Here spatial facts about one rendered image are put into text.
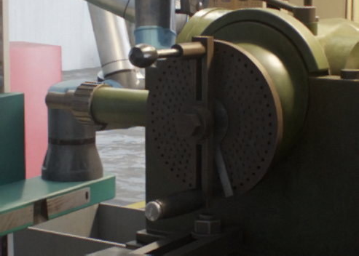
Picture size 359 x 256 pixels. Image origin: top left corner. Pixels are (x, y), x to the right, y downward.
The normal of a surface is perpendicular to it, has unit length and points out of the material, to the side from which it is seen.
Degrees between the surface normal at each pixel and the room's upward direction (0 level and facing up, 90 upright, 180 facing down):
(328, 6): 90
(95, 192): 90
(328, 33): 36
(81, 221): 90
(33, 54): 90
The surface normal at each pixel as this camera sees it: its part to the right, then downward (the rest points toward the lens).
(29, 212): 0.88, 0.07
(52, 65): 0.57, 0.11
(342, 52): -0.40, -0.66
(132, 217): -0.59, 0.11
